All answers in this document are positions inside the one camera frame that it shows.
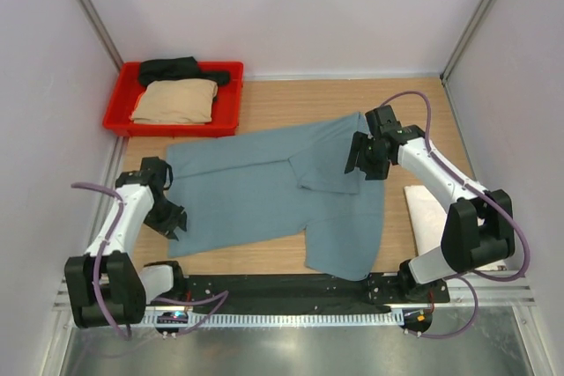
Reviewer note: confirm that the slotted cable duct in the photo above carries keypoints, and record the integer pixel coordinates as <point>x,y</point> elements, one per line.
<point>179,319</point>

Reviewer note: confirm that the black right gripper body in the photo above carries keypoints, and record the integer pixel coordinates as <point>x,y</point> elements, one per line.
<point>368,158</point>

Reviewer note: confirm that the blue t-shirt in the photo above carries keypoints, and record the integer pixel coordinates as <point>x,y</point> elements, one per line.
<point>275,183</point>

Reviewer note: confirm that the red plastic bin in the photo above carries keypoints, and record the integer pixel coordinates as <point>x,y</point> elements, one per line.
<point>225,108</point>

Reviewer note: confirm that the black t-shirt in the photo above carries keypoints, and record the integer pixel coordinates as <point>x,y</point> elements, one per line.
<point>178,69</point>

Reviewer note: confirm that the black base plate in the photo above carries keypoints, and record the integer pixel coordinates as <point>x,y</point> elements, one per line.
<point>265,293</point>

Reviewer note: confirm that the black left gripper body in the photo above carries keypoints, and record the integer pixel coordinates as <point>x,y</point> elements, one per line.
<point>164,217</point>

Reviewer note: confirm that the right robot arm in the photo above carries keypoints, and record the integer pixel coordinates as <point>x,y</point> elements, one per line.
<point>412,150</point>

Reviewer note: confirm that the beige folded t-shirt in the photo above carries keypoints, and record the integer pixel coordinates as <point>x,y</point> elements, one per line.
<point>183,102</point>

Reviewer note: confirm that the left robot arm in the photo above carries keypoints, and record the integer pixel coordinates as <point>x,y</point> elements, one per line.
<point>104,287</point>

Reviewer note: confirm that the white folded t-shirt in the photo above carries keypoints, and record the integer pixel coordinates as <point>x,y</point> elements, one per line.
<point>425,217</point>

